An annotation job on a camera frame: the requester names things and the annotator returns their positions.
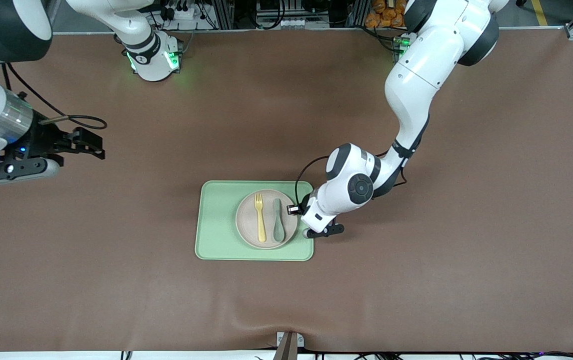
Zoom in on grey-green plastic spoon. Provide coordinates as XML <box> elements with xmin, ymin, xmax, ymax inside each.
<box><xmin>272</xmin><ymin>198</ymin><xmax>286</xmax><ymax>243</ymax></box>

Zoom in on yellow plastic fork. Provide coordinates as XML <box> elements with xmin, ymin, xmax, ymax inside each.
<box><xmin>254</xmin><ymin>194</ymin><xmax>267</xmax><ymax>244</ymax></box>

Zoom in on beige round plate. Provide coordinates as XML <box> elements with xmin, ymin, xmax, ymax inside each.
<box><xmin>235</xmin><ymin>189</ymin><xmax>299</xmax><ymax>250</ymax></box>

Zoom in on light green rectangular tray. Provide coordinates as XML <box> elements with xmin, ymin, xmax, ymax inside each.
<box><xmin>195</xmin><ymin>180</ymin><xmax>314</xmax><ymax>262</ymax></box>

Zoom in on brown table mat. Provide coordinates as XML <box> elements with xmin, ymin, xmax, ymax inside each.
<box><xmin>0</xmin><ymin>27</ymin><xmax>573</xmax><ymax>353</ymax></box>

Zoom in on white power strip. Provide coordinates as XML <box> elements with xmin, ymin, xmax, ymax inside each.
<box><xmin>163</xmin><ymin>2</ymin><xmax>202</xmax><ymax>22</ymax></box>

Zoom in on white terminal block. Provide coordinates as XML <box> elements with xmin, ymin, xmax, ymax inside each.
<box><xmin>256</xmin><ymin>17</ymin><xmax>307</xmax><ymax>30</ymax></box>

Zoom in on orange snack packets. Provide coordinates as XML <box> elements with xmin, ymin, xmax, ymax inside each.
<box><xmin>365</xmin><ymin>0</ymin><xmax>410</xmax><ymax>29</ymax></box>

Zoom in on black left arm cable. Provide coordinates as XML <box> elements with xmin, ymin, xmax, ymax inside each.
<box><xmin>295</xmin><ymin>150</ymin><xmax>407</xmax><ymax>206</ymax></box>

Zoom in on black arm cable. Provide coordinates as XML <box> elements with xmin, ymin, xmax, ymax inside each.
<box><xmin>295</xmin><ymin>150</ymin><xmax>407</xmax><ymax>206</ymax></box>
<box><xmin>1</xmin><ymin>62</ymin><xmax>108</xmax><ymax>131</ymax></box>

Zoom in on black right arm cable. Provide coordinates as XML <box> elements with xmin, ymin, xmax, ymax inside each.
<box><xmin>1</xmin><ymin>62</ymin><xmax>108</xmax><ymax>131</ymax></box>

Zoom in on grey metal mounting bracket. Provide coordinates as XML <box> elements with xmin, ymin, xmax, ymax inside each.
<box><xmin>275</xmin><ymin>331</ymin><xmax>305</xmax><ymax>349</ymax></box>

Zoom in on tan upright post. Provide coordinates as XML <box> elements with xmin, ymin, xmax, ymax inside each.
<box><xmin>272</xmin><ymin>333</ymin><xmax>299</xmax><ymax>360</ymax></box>

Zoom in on aluminium frame post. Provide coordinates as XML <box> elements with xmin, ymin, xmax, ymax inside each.
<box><xmin>347</xmin><ymin>0</ymin><xmax>370</xmax><ymax>28</ymax></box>
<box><xmin>211</xmin><ymin>0</ymin><xmax>235</xmax><ymax>30</ymax></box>

